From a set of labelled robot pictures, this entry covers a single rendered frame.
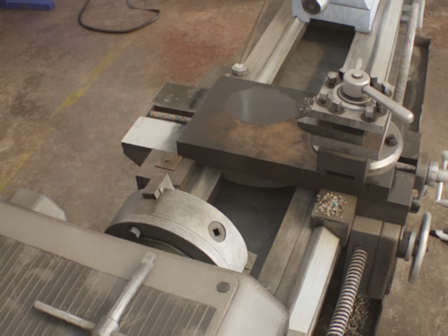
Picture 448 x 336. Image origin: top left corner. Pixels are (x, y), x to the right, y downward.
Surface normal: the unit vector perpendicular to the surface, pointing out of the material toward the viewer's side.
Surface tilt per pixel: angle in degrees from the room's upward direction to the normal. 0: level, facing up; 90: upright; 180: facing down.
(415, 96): 0
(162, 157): 0
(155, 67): 0
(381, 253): 90
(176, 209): 9
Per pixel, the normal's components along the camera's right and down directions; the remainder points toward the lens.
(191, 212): 0.26, -0.62
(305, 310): 0.51, -0.47
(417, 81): -0.05, -0.73
